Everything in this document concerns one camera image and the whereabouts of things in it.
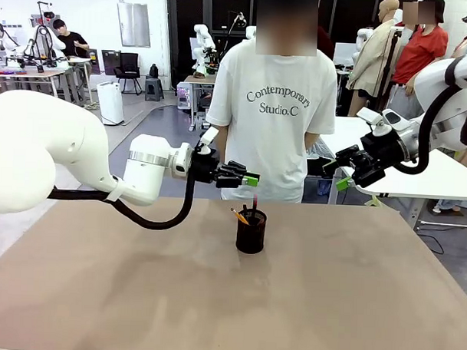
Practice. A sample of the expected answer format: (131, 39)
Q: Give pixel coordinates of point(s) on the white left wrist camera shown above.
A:
(210, 136)

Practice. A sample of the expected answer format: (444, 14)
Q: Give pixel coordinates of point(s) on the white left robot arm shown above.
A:
(27, 148)

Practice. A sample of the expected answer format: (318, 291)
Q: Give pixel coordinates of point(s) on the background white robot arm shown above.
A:
(251, 31)
(201, 30)
(50, 38)
(4, 44)

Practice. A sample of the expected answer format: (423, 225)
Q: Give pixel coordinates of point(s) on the person right forearm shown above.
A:
(223, 144)

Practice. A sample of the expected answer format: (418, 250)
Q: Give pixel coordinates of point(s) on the grey wall panel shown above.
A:
(133, 25)

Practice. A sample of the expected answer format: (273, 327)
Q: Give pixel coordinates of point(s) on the grey plastic stool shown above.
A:
(154, 85)

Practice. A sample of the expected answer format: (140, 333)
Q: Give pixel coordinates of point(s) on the woman in red shirt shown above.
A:
(418, 54)

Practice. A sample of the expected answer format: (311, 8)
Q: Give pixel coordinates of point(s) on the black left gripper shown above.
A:
(207, 168)

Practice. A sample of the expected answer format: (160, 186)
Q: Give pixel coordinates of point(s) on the black mesh pen holder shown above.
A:
(250, 237)

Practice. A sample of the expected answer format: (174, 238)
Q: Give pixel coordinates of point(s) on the white air purifier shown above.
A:
(110, 101)

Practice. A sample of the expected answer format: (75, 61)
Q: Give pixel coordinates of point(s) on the black office chair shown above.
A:
(128, 64)

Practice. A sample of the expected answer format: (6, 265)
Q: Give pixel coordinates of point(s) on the wooden top workbench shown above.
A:
(200, 79)

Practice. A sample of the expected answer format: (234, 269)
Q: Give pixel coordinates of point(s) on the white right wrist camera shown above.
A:
(370, 116)

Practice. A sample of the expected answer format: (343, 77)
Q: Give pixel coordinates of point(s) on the clear plastic wrap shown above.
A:
(320, 149)

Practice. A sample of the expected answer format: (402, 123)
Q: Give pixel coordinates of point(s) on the black cabinet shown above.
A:
(111, 61)

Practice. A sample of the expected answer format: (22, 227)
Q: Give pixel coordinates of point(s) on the mannequin in beige jacket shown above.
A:
(369, 60)

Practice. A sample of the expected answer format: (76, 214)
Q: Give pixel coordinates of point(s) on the computer case with lights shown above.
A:
(183, 97)

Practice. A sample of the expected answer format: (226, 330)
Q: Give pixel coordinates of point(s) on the white table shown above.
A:
(429, 182)

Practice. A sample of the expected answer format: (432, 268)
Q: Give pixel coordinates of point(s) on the person in white T-shirt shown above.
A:
(275, 88)

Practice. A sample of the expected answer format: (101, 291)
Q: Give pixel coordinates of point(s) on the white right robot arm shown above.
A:
(436, 82)

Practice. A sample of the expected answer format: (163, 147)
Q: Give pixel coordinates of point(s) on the dark red pen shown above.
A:
(255, 206)

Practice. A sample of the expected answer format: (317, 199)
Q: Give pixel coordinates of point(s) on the seated man in black shirt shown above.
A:
(71, 42)

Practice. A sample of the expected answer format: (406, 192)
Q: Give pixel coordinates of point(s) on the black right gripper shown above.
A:
(384, 153)

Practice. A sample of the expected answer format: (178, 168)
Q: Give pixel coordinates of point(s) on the yellow pencil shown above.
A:
(239, 216)

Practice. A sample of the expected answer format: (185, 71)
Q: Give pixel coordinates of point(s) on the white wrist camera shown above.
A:
(210, 136)
(370, 116)

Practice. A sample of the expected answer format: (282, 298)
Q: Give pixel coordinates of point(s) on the workbench with white frame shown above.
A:
(30, 72)

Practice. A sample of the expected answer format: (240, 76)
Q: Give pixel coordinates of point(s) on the black tripod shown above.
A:
(391, 65)

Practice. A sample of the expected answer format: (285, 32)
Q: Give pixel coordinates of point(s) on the small black bag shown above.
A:
(154, 70)

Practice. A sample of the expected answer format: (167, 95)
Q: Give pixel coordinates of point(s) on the grey storage bin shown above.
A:
(202, 122)

